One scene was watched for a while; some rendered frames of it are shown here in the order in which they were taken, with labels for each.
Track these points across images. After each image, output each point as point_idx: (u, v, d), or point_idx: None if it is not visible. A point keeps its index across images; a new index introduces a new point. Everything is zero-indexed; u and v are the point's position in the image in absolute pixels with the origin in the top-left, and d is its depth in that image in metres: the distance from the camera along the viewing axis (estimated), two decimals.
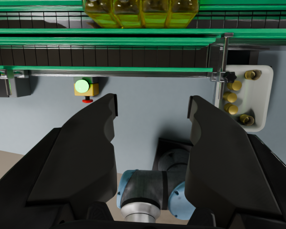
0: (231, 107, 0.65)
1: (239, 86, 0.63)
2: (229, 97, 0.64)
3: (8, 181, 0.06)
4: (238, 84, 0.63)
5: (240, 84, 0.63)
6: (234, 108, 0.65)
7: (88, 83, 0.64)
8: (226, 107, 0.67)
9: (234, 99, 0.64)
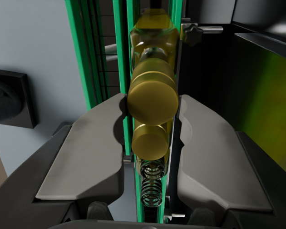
0: None
1: (168, 107, 0.12)
2: None
3: (19, 176, 0.06)
4: (161, 102, 0.12)
5: (170, 98, 0.11)
6: None
7: None
8: None
9: None
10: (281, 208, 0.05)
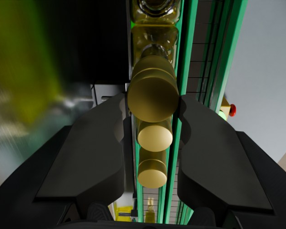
0: None
1: (143, 178, 0.21)
2: (165, 102, 0.12)
3: (19, 176, 0.06)
4: (147, 181, 0.21)
5: (142, 181, 0.21)
6: None
7: None
8: None
9: (137, 93, 0.11)
10: (281, 208, 0.05)
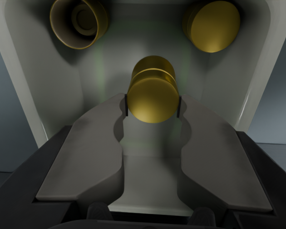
0: (163, 116, 0.12)
1: None
2: None
3: (19, 176, 0.06)
4: None
5: None
6: (149, 108, 0.12)
7: None
8: None
9: None
10: (281, 208, 0.05)
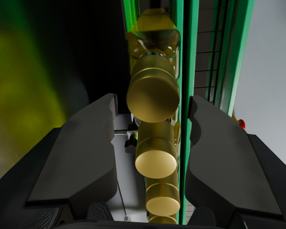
0: (163, 116, 0.12)
1: None
2: (166, 166, 0.15)
3: (8, 181, 0.06)
4: None
5: None
6: (149, 108, 0.12)
7: None
8: None
9: (143, 161, 0.14)
10: None
